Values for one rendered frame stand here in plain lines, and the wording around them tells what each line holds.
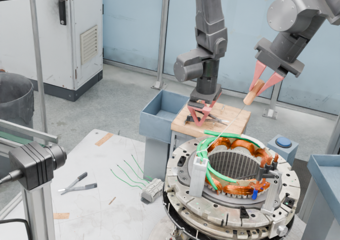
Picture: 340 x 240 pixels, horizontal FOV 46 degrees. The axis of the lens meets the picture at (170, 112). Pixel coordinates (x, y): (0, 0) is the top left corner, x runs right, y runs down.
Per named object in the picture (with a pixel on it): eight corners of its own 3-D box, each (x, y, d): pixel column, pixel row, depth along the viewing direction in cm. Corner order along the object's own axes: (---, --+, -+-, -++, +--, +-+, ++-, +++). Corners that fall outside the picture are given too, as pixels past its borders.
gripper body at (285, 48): (295, 80, 77) (320, 49, 74) (251, 50, 79) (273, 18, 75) (299, 71, 83) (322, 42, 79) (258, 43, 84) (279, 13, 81)
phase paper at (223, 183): (205, 187, 91) (208, 172, 89) (207, 183, 92) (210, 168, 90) (240, 197, 89) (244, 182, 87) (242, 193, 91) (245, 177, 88)
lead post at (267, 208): (271, 216, 86) (284, 175, 80) (259, 212, 87) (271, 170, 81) (273, 211, 88) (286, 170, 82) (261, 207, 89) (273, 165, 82)
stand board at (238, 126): (170, 129, 121) (171, 123, 120) (192, 102, 136) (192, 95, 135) (235, 149, 115) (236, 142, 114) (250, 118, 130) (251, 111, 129)
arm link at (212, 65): (224, 54, 109) (211, 47, 112) (204, 60, 105) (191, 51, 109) (221, 77, 112) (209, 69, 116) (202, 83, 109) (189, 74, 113)
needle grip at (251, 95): (244, 104, 86) (259, 81, 83) (242, 99, 87) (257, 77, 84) (250, 106, 86) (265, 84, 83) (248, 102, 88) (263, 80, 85)
